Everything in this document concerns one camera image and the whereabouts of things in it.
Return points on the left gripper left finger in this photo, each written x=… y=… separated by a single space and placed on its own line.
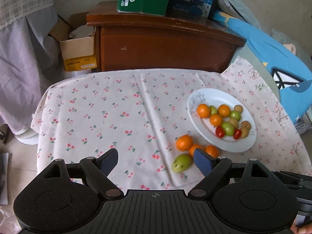
x=96 y=171

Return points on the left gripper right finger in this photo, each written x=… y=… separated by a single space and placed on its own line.
x=214 y=171

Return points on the orange tangerine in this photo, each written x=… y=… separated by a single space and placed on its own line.
x=212 y=150
x=203 y=111
x=184 y=143
x=216 y=120
x=193 y=148
x=224 y=111

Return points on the large green jujube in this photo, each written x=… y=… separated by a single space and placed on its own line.
x=181 y=163

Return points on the red cherry tomato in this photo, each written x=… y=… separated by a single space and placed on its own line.
x=220 y=132
x=237 y=134

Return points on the red cherry tomato front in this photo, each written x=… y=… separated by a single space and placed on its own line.
x=237 y=134

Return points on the brownish jujube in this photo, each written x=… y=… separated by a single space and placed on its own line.
x=246 y=124
x=238 y=108

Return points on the small green jujube alone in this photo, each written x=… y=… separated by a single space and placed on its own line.
x=213 y=110

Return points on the person's right hand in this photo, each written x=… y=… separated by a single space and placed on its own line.
x=307 y=229

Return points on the green jujube on plate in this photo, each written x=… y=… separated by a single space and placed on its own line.
x=228 y=128

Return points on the brown jujube plate front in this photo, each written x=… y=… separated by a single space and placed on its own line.
x=244 y=132

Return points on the brown jujube plate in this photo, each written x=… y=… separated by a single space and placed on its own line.
x=233 y=122
x=244 y=132

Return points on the brown jujube plate middle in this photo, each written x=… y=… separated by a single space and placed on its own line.
x=233 y=122

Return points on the green jujube plate back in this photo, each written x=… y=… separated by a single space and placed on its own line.
x=235 y=115

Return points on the white floral plate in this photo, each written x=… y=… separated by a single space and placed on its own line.
x=216 y=98

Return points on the cherry print tablecloth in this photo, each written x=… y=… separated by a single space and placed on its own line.
x=141 y=113

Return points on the blue shark plush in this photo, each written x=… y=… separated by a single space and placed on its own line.
x=291 y=75

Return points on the open cardboard box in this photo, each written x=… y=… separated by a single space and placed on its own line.
x=77 y=43

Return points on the checked hanging cloth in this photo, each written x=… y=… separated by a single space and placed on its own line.
x=28 y=54

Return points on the brown wooden cabinet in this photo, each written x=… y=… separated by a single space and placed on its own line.
x=125 y=41

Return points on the grey cushion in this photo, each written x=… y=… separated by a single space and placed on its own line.
x=238 y=9

